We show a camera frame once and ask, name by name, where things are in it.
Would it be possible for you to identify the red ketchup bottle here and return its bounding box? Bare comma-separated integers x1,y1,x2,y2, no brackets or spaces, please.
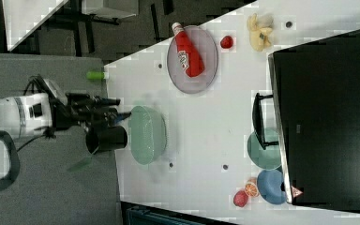
172,22,204,78

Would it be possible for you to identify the green plastic strainer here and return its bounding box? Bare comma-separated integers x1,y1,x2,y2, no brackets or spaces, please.
128,106,167,165

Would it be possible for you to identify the orange half toy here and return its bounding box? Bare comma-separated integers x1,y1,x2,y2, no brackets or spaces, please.
244,177,260,198

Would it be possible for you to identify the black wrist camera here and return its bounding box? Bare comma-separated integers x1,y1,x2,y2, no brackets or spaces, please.
43,79,68,106

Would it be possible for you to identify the grey round plate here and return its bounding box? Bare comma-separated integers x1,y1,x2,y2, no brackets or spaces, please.
167,22,218,94

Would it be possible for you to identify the green marker pen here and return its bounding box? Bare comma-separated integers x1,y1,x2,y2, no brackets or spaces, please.
86,71,109,80

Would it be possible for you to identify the blue bowl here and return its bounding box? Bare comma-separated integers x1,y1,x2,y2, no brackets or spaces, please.
257,170,286,204

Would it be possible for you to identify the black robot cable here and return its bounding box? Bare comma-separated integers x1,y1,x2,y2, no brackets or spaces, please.
16,74,57,153

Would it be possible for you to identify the red apple toy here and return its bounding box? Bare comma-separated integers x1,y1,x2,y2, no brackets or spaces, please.
233,190,248,207

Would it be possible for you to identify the black cylindrical cup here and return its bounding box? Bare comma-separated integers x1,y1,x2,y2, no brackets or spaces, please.
85,126,128,154

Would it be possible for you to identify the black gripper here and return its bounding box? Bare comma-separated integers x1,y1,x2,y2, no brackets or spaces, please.
52,93,131,129

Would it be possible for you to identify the green bowl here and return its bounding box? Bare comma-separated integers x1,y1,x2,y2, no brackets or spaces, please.
247,132,281,170

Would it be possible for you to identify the small red strawberry toy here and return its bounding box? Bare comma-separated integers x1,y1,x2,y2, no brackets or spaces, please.
220,36,233,49

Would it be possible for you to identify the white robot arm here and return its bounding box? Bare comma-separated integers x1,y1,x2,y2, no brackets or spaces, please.
0,93,131,140

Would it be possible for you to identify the peeled banana toy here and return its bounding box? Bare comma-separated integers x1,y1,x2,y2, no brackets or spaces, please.
247,13,274,52

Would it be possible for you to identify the black toaster oven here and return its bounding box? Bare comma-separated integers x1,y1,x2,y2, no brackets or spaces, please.
252,29,360,213

